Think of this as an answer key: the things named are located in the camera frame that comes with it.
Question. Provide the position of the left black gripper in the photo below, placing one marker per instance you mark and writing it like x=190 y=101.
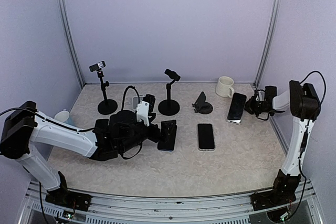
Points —
x=155 y=136

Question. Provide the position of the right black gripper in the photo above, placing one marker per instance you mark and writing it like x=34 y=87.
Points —
x=249 y=106

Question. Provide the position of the blue-edged black smartphone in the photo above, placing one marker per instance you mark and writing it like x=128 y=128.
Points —
x=169 y=145

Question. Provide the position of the white folding phone stand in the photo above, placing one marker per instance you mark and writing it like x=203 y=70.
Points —
x=135 y=102

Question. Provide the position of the small black disc phone stand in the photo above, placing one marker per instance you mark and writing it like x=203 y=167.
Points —
x=201 y=105

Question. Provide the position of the black round-base phone stand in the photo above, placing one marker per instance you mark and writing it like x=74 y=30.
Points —
x=107 y=106

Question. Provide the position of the black smartphone white back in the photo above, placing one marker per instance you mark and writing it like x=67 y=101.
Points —
x=101 y=124

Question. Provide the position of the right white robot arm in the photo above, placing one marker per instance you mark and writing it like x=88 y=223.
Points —
x=304 y=105

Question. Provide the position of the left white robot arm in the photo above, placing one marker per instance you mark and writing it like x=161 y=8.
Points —
x=26 y=126

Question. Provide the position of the cream ceramic mug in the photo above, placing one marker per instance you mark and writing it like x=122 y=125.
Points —
x=224 y=87

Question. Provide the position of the light blue plastic cup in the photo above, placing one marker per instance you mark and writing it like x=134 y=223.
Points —
x=63 y=119

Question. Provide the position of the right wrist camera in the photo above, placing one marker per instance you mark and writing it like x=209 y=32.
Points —
x=259 y=95

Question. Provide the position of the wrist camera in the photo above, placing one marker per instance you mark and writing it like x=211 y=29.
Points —
x=259 y=95
x=142 y=113

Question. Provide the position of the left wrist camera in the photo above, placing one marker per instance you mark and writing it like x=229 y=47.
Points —
x=142 y=113

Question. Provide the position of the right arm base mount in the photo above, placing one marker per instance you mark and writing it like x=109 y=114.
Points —
x=268 y=199

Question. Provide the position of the front aluminium rail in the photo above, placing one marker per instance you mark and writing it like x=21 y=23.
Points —
x=107 y=208

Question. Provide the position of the right aluminium frame post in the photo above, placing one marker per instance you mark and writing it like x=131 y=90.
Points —
x=268 y=42

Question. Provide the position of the aluminium frame post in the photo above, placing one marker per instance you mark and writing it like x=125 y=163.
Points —
x=268 y=42
x=70 y=42

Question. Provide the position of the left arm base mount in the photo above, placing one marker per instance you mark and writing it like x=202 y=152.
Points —
x=70 y=199

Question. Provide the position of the left aluminium frame post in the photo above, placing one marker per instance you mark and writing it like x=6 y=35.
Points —
x=70 y=42

